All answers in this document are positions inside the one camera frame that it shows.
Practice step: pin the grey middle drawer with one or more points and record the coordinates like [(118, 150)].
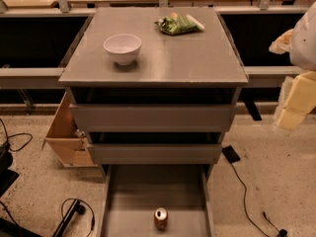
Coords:
[(154, 153)]

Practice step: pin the grey metal rail frame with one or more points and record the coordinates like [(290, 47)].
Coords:
[(29, 76)]

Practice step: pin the black power adapter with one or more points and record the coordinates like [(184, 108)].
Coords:
[(230, 154)]

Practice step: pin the white ceramic bowl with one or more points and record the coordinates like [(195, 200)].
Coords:
[(123, 48)]

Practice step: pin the open bottom drawer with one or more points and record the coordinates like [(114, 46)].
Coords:
[(133, 192)]

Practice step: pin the grey top drawer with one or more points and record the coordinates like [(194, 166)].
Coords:
[(153, 118)]

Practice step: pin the grey drawer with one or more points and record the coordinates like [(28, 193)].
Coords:
[(153, 118), (154, 153)]

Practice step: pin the black stand with cable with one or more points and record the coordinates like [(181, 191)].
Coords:
[(68, 209)]

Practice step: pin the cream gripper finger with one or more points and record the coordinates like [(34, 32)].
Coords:
[(297, 98), (282, 43)]

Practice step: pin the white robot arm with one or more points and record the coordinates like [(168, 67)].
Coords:
[(302, 50)]

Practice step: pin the green chip bag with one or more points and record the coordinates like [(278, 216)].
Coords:
[(178, 24)]

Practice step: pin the cardboard box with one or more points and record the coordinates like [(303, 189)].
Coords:
[(64, 138)]

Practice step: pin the grey drawer cabinet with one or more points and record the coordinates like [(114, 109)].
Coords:
[(146, 98)]

